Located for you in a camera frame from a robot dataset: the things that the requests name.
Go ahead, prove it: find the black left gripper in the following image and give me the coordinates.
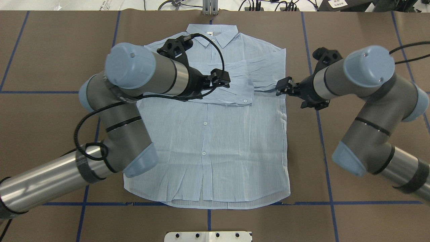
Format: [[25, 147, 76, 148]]
[[185, 68, 231, 100]]

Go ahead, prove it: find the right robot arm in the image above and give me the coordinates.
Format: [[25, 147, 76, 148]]
[[275, 45, 429, 203]]

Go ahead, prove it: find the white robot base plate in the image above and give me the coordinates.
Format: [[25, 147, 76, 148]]
[[164, 231, 253, 242]]

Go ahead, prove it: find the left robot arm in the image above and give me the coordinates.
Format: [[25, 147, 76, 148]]
[[1, 40, 230, 221]]

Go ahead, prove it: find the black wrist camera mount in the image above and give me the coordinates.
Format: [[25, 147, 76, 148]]
[[312, 47, 343, 74], [157, 35, 193, 65]]

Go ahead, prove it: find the grey aluminium frame post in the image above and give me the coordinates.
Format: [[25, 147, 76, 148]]
[[202, 0, 219, 15]]

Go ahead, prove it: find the light blue button-up shirt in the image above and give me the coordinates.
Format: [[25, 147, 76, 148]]
[[123, 24, 290, 209]]

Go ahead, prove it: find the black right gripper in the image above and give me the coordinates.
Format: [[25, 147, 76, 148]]
[[275, 76, 319, 106]]

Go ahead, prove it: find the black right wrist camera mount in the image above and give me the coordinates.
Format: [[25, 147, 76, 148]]
[[312, 47, 343, 74]]

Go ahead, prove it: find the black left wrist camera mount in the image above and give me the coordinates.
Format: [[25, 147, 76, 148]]
[[157, 35, 193, 65]]

